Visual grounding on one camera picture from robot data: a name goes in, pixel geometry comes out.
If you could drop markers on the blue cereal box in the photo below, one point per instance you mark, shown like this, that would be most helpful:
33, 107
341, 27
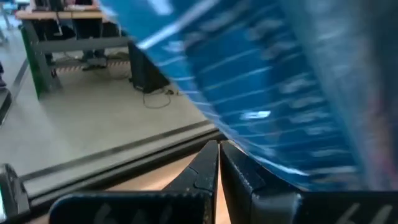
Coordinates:
264, 77

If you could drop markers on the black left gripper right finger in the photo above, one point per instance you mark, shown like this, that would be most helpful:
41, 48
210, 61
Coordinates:
242, 186

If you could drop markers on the wooden-topped grey desk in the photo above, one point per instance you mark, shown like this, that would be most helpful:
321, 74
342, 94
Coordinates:
77, 45

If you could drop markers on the black computer tower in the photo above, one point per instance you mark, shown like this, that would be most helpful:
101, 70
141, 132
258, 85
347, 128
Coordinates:
146, 68

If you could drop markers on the black aluminium table frame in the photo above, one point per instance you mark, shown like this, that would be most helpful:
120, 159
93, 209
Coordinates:
124, 168

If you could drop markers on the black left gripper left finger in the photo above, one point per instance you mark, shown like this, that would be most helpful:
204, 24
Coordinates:
199, 180

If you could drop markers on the person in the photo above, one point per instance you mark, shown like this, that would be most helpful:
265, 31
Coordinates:
88, 31
46, 28

